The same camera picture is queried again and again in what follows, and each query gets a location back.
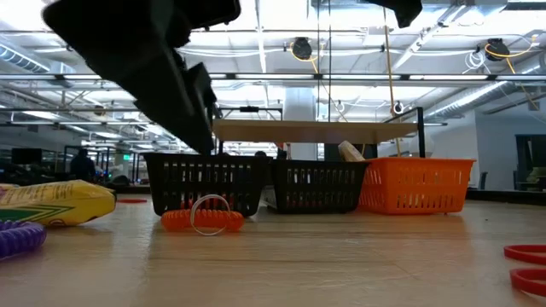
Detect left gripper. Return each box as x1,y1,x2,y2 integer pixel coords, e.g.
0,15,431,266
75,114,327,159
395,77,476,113
42,0,242,155

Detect orange coil wristband keyring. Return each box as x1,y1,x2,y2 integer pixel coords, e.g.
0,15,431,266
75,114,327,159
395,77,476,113
160,194,246,237

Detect purple coil wristband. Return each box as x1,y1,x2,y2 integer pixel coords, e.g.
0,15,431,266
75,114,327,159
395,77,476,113
0,219,48,262

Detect black background gantry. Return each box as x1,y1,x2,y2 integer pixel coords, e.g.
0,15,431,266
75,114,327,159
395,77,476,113
217,105,284,122

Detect black plastic basket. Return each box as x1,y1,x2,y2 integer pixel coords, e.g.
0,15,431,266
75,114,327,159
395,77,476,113
142,152,274,217
270,158,370,215

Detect wooden shelf riser black legs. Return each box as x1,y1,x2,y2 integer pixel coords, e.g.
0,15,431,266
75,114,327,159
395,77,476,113
211,106,426,161

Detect person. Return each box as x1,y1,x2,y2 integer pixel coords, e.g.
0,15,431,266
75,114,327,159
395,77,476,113
70,148,97,183

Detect orange plastic basket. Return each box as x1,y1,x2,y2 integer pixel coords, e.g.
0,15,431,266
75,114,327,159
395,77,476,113
357,157,477,216

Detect black background monitor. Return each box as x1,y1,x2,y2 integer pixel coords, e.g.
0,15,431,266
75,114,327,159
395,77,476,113
10,148,44,166

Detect yellow cable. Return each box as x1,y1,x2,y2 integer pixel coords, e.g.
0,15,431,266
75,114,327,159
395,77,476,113
380,6,404,158

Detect thin black hanging cable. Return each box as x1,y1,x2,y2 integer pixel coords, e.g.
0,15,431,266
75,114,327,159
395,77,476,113
316,0,321,123
327,0,332,123

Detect black ceiling cable reel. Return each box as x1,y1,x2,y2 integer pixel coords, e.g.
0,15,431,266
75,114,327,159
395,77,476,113
485,38,512,63
289,37,315,61

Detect black aluminium table frame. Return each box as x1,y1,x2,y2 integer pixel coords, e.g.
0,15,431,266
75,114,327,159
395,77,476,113
465,188,546,206

